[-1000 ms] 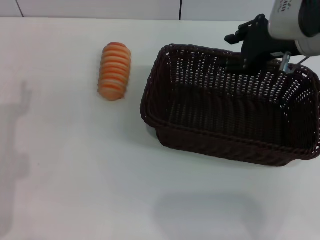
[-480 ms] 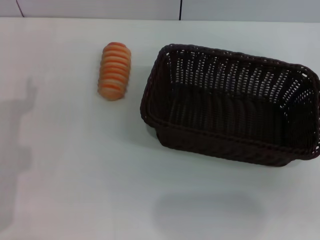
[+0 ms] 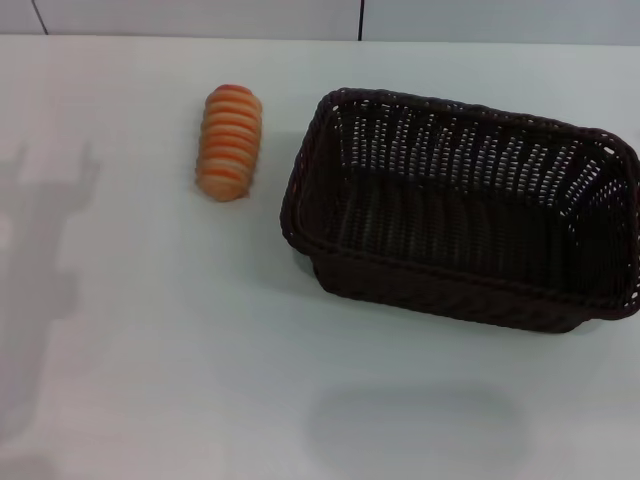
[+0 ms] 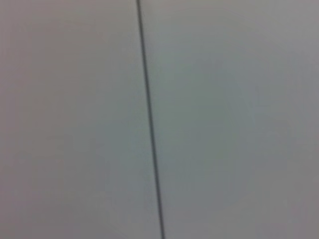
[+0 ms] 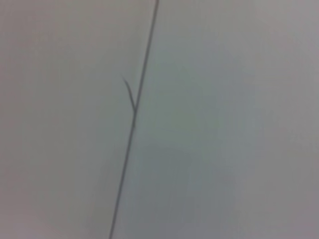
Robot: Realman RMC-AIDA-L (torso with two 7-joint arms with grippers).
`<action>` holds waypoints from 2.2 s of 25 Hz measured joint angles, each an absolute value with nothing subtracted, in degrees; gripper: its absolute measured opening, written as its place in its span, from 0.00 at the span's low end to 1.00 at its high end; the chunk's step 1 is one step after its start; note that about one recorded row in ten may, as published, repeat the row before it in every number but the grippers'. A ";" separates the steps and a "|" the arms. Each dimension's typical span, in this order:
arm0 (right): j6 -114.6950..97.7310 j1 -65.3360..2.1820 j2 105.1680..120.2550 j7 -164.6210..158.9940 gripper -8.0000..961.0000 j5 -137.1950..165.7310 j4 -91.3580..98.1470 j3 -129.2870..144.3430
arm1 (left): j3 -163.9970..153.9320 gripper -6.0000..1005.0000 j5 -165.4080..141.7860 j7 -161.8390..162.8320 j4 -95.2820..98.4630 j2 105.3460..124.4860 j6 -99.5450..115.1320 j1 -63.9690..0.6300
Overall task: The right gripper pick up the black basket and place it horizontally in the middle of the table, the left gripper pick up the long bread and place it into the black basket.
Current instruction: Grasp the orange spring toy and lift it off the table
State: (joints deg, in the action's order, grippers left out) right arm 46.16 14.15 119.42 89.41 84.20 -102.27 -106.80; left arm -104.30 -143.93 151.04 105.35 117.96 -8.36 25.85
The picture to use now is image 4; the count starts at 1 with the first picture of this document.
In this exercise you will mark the black vertical wall strip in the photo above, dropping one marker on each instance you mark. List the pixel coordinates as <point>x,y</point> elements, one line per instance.
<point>149,107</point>

